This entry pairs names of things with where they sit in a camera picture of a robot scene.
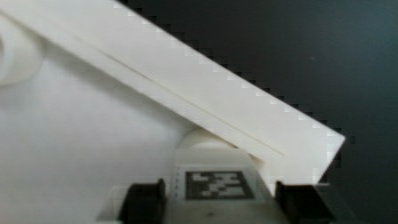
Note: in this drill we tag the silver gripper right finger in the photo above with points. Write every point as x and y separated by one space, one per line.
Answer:
312 204

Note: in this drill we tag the white square tabletop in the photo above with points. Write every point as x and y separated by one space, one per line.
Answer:
110 91

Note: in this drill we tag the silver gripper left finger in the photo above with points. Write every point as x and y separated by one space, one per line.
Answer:
143 208

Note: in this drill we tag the white leg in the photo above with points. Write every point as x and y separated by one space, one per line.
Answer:
220 194

